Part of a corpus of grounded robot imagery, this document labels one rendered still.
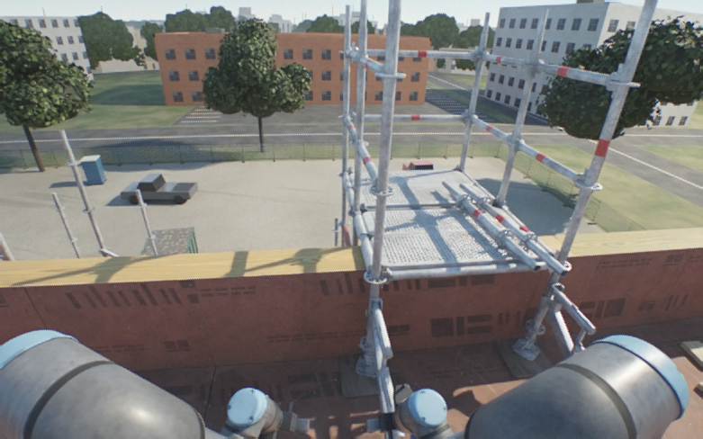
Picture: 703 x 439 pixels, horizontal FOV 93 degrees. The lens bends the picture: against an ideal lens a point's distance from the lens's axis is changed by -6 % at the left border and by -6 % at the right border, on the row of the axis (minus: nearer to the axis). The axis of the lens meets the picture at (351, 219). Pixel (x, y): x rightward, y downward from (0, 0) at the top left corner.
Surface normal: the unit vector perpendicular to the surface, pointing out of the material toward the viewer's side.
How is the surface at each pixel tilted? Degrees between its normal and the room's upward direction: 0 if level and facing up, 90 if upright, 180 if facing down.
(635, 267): 90
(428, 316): 90
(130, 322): 90
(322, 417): 0
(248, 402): 19
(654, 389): 35
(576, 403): 25
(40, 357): 7
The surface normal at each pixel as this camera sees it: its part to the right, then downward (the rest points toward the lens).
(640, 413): 0.32, -0.30
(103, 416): 0.45, -0.53
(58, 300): 0.13, 0.48
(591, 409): -0.15, -0.62
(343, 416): 0.03, -0.88
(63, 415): 0.15, -0.51
